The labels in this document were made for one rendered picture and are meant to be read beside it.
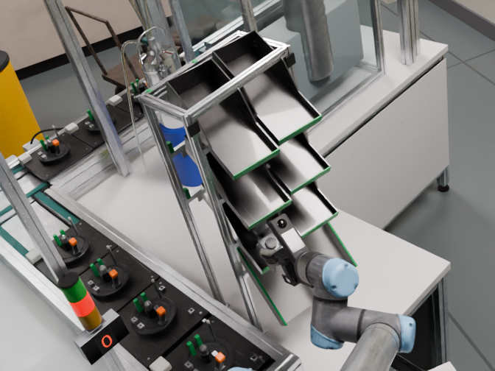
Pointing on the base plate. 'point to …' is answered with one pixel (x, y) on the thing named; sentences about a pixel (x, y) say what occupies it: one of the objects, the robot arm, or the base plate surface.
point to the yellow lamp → (89, 322)
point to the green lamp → (73, 294)
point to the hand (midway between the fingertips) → (269, 244)
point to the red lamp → (84, 307)
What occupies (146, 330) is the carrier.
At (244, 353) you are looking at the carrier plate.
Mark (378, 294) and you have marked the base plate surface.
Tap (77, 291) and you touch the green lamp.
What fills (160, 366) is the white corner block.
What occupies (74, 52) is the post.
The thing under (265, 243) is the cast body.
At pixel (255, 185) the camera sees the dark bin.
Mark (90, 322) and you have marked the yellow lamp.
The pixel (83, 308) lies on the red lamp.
